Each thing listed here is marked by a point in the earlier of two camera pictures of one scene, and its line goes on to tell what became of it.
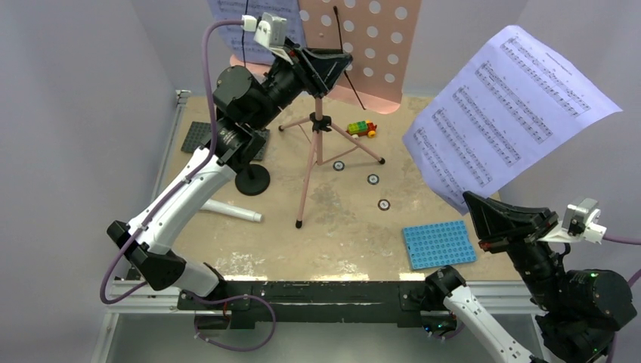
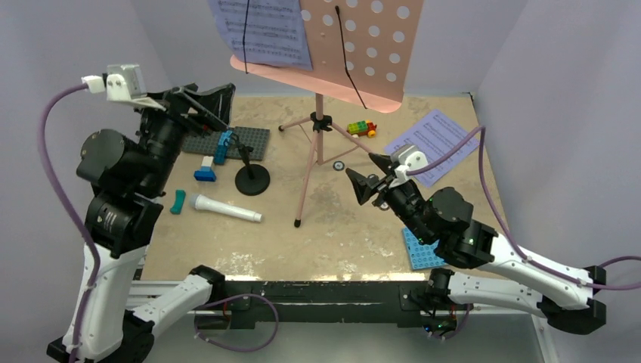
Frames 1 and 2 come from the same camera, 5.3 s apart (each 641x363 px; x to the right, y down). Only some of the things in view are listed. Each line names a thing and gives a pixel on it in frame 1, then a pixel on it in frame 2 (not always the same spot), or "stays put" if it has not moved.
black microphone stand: (252, 180) stays put
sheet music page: (242, 44) stays put
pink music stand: (380, 36) stays put
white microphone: (230, 209) stays put
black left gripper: (317, 70) -> (214, 104)
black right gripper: (492, 219) -> (363, 187)
